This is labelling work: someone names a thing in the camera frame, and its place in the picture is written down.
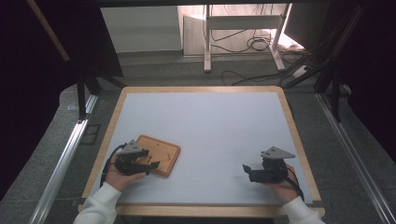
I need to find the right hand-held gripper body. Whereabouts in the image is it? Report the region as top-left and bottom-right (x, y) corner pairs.
(248, 146), (297, 184)

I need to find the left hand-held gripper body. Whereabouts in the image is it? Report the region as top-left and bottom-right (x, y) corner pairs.
(114, 139), (150, 176)

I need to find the person's right hand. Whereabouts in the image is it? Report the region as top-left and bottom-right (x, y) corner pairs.
(263, 163), (301, 205)

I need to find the person's left hand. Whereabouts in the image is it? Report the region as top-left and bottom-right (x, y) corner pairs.
(104, 153), (148, 192)

